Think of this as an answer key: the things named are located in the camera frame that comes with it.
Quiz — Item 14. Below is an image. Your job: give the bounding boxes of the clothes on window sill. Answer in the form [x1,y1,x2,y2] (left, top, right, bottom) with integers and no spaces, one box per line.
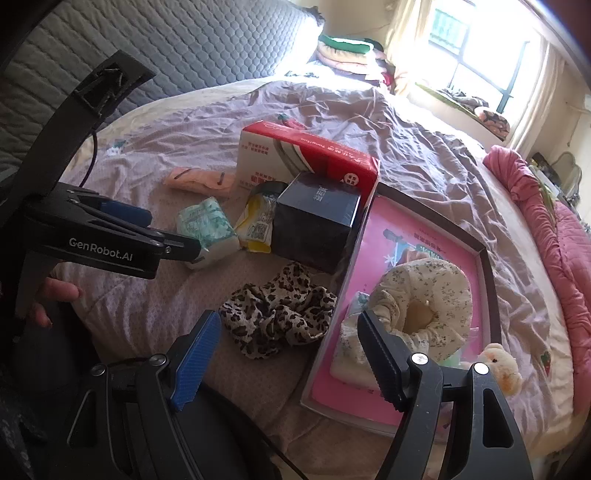
[434,88,490,112]

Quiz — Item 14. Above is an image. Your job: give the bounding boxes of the purple bed sheet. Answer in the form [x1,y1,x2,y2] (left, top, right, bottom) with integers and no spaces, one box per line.
[46,78,583,462]

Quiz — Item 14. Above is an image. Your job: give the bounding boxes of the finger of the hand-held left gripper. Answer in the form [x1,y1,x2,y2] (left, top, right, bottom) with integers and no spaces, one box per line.
[134,224,211,271]
[69,188,154,229]

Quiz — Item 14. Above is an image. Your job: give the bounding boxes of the pink book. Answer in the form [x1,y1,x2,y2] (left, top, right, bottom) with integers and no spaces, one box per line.
[309,198,492,425]

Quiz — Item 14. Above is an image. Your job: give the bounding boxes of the black cable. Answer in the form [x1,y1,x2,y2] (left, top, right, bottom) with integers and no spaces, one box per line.
[198,397,310,480]
[82,130,99,190]

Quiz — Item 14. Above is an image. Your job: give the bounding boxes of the pink quilt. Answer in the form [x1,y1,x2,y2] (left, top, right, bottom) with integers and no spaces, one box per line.
[482,145,591,365]

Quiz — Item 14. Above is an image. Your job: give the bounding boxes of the dark framed tray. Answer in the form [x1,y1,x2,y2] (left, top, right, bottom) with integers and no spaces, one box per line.
[300,191,503,437]

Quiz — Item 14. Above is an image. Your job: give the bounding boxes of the floral cream scrunchie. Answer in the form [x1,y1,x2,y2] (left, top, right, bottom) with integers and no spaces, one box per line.
[369,258,472,370]

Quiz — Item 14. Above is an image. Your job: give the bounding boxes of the cream plush bear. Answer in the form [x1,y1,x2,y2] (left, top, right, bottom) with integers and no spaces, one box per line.
[478,344,523,398]

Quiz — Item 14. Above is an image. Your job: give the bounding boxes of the dark navy box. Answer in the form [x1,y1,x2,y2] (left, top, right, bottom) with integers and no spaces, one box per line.
[270,172,362,275]

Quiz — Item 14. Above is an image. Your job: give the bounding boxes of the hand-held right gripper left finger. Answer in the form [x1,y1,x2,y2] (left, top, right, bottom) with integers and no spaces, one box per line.
[65,310,222,480]

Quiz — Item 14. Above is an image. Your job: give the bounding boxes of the patterned cushion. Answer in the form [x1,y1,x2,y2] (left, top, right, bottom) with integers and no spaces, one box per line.
[475,106,511,139]

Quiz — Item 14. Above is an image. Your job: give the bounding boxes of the red white tissue pack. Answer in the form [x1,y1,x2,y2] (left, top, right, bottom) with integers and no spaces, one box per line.
[236,121,380,217]

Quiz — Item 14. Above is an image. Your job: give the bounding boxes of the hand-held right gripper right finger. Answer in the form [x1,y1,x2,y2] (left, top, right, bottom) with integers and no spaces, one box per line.
[356,309,534,480]

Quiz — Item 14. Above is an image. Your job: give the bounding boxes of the leopard print scrunchie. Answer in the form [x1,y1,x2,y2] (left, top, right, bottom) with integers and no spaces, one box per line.
[218,261,340,361]

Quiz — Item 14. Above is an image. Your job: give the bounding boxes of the peach pink cloth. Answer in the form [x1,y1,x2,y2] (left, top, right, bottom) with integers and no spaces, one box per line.
[165,167,236,199]

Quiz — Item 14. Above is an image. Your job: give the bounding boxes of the person's left hand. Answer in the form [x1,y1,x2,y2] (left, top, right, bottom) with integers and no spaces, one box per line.
[30,277,84,329]

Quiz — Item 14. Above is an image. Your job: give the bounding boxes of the cream curtain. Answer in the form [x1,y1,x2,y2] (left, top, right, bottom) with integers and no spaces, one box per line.
[383,0,435,93]
[508,41,566,148]

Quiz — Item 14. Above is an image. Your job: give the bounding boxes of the yellow snack packet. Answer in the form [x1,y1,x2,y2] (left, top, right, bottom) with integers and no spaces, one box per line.
[233,181,289,254]

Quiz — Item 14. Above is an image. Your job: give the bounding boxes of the stack of folded blankets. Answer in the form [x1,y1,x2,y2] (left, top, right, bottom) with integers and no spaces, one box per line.
[314,34,393,86]

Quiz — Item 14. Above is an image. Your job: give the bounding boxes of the window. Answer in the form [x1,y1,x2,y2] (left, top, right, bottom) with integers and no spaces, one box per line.
[425,4,532,107]

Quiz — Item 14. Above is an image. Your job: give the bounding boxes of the grey quilted headboard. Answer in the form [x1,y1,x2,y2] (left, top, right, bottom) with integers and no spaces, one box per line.
[0,0,324,171]

